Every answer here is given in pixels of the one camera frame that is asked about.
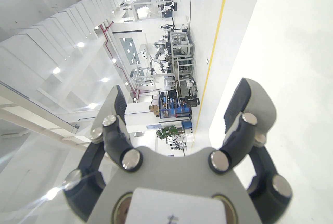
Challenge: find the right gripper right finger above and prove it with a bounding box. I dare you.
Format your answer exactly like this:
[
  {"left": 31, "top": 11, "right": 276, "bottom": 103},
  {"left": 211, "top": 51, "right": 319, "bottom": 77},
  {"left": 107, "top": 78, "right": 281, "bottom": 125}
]
[{"left": 208, "top": 77, "right": 293, "bottom": 224}]

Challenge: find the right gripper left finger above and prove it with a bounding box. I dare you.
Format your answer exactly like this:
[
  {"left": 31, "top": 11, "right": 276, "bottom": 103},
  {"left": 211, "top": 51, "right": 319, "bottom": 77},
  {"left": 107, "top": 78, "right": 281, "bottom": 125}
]
[{"left": 62, "top": 85, "right": 143, "bottom": 223}]

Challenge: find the green potted plant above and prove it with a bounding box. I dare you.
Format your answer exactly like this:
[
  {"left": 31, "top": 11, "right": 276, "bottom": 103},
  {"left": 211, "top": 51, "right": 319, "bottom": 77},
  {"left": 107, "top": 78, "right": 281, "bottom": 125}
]
[{"left": 156, "top": 125, "right": 179, "bottom": 141}]

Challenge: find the black cable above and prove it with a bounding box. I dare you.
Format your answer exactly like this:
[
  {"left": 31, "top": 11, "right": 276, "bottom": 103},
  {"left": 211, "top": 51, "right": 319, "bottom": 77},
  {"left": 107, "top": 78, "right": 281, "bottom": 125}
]
[{"left": 187, "top": 0, "right": 195, "bottom": 33}]

